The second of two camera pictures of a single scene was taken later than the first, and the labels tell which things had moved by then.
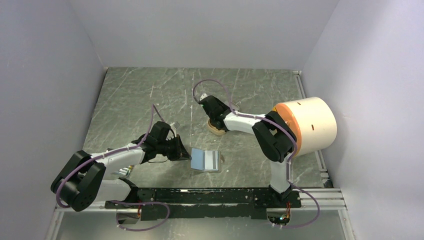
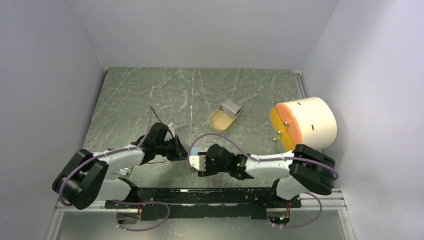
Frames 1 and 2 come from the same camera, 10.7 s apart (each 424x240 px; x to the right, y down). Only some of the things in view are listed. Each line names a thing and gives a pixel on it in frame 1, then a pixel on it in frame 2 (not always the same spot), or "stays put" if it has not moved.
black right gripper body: (224, 107) to (211, 167)
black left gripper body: (169, 147) stays put
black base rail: (206, 203) stays put
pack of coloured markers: (124, 171) stays put
